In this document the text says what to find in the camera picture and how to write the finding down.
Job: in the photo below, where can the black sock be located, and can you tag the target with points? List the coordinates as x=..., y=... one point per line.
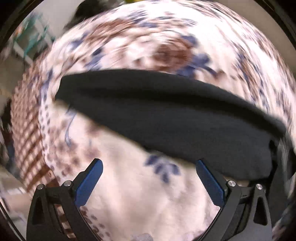
x=180, y=117

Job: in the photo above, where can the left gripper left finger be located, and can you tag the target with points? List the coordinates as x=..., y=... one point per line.
x=43, y=220

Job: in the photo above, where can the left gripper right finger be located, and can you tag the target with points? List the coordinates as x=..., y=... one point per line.
x=244, y=212

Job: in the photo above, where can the floral fleece blanket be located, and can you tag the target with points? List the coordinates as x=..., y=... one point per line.
x=144, y=194

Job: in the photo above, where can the green metal rack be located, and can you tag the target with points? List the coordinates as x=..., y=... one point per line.
x=31, y=37

